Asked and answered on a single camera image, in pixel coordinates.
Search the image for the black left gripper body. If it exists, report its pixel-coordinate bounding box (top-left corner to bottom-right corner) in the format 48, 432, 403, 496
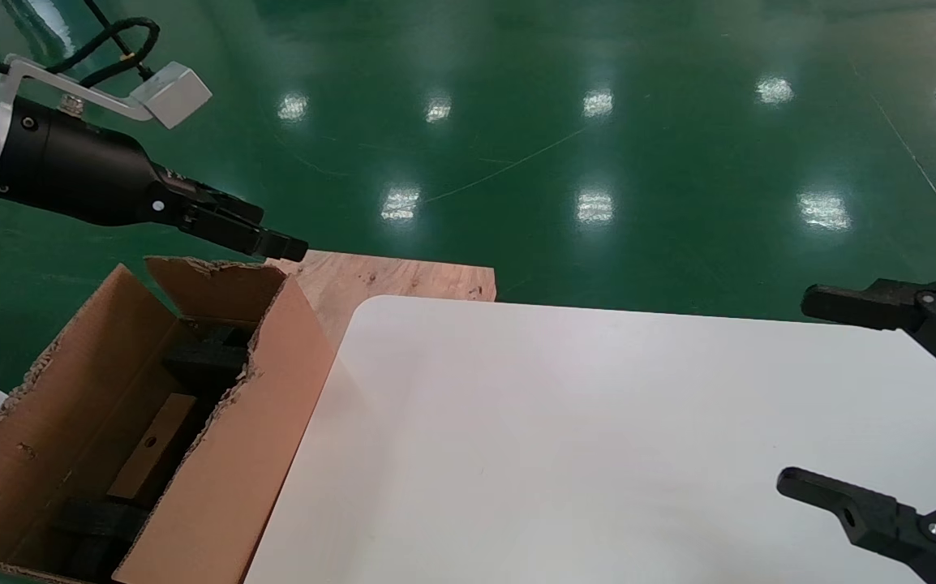
0, 96, 195, 230

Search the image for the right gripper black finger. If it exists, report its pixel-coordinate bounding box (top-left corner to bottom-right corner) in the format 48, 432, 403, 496
798, 275, 936, 399
775, 466, 936, 584

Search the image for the plywood board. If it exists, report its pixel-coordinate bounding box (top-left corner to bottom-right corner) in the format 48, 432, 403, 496
264, 249, 498, 351

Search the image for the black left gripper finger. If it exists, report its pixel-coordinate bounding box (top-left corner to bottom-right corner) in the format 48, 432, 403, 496
187, 181, 266, 225
182, 205, 310, 263

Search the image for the long black cable yellow connector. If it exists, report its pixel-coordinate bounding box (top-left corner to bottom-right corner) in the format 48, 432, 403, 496
82, 0, 154, 81

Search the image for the gray wrist camera with bracket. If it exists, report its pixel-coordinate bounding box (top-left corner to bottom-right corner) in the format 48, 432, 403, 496
0, 54, 214, 131

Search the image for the short looped black cable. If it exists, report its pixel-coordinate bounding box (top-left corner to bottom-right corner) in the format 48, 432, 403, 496
0, 17, 161, 88

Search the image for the black foam block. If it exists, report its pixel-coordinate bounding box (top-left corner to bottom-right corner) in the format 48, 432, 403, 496
161, 323, 255, 400

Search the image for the large open cardboard box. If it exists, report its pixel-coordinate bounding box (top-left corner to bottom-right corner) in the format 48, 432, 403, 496
0, 255, 338, 584

